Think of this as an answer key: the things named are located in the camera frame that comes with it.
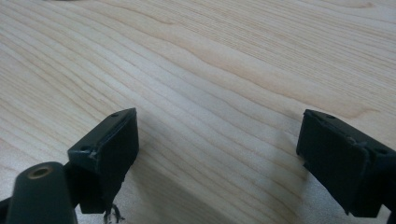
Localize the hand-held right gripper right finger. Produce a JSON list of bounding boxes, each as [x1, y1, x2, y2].
[[295, 108, 396, 218]]

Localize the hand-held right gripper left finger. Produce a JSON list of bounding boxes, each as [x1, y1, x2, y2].
[[64, 107, 140, 216]]

